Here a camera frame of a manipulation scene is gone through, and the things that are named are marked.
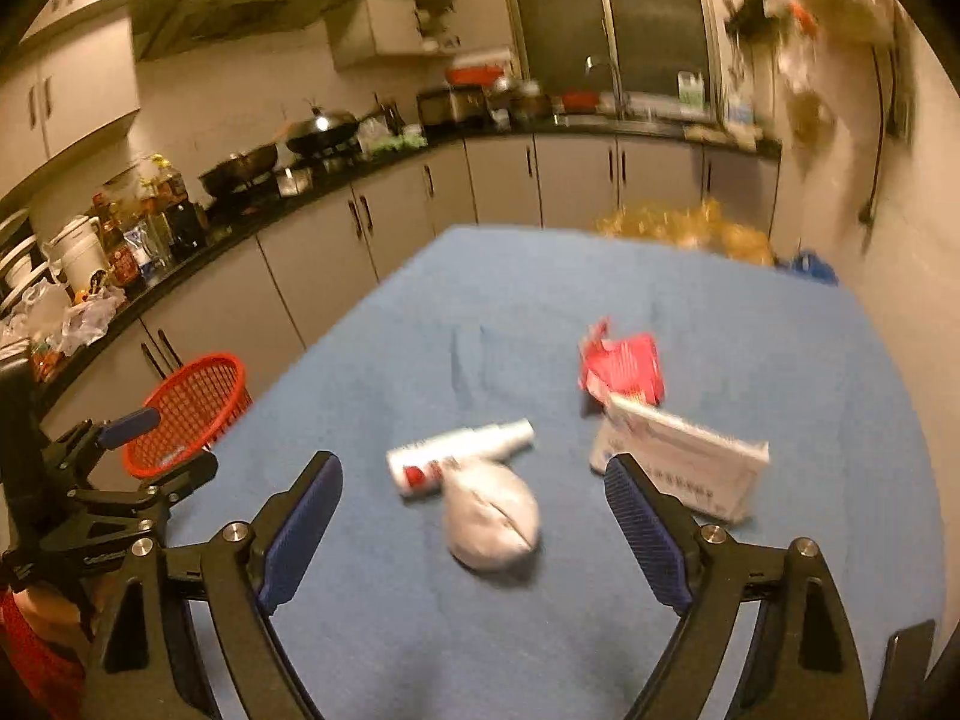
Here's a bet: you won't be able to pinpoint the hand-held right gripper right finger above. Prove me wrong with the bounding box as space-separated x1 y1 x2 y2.
604 454 871 720

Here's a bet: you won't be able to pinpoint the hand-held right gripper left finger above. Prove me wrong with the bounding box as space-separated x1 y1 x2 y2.
79 451 344 720

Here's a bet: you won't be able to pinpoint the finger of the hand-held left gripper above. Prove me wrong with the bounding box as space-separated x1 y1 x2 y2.
131 452 220 511
45 406 162 466

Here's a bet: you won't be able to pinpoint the red plastic basket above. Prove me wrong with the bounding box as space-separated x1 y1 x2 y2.
121 352 254 479

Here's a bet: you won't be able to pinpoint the white tissue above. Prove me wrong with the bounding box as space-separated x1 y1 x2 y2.
442 457 541 571

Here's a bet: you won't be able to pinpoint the white medicine box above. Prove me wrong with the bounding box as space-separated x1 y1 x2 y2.
589 394 772 526

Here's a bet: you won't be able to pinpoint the crumpled bags on counter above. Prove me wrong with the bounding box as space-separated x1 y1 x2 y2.
11 281 128 357

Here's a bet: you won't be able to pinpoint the crumpled red carton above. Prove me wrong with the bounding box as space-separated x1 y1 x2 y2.
577 319 667 417

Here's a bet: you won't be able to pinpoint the white tube with red label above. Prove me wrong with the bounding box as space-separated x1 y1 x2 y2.
386 420 537 500

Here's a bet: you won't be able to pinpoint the white rice cooker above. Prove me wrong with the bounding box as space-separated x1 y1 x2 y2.
41 216 110 293

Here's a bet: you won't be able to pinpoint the dish rack with bowls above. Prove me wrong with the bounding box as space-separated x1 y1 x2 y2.
0 210 46 316

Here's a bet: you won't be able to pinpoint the group of condiment bottles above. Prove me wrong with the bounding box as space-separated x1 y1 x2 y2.
90 154 207 290

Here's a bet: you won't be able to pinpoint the red mesh object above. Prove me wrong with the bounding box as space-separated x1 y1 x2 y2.
0 589 87 720

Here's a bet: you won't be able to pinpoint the kitchen base cabinets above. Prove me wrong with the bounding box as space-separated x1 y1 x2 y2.
37 131 781 466

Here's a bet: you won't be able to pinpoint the blue tablecloth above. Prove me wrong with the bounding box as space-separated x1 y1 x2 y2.
161 223 946 720

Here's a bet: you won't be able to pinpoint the black frying pan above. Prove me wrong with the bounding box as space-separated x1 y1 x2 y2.
197 142 280 196

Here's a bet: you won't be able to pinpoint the small yellow plastic bag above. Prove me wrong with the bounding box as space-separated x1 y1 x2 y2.
705 221 777 267

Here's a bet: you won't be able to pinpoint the large yellow plastic bag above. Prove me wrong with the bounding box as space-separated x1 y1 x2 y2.
596 199 725 248

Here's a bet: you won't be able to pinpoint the blue plastic bag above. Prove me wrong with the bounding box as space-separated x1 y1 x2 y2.
776 249 839 286

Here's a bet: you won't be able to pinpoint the black wok with lid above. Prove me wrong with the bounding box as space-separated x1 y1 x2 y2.
283 109 361 158

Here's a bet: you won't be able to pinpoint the bag of green vegetables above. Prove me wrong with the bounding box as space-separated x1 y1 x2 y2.
356 120 428 158

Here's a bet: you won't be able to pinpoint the range hood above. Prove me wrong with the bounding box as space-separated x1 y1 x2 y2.
133 0 372 61

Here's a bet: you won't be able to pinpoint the chrome faucet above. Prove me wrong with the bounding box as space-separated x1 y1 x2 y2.
585 56 627 121

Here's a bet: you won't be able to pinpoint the stacked metal pots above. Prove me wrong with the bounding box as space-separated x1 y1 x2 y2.
487 79 552 121

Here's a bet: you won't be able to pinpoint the silver rice cooker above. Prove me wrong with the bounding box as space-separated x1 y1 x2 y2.
416 86 488 128

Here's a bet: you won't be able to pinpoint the dark window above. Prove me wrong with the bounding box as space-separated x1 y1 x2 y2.
499 0 721 102

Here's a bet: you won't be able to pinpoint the black hanging bag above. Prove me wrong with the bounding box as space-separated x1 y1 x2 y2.
724 0 781 38

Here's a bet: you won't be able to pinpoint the hanging clear plastic bags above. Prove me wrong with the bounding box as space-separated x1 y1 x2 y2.
772 0 893 151

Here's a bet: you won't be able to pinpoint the kitchen wall cabinets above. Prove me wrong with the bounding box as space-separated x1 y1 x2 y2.
0 0 462 196

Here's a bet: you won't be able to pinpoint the black wall cable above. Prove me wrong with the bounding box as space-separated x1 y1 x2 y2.
859 45 901 230

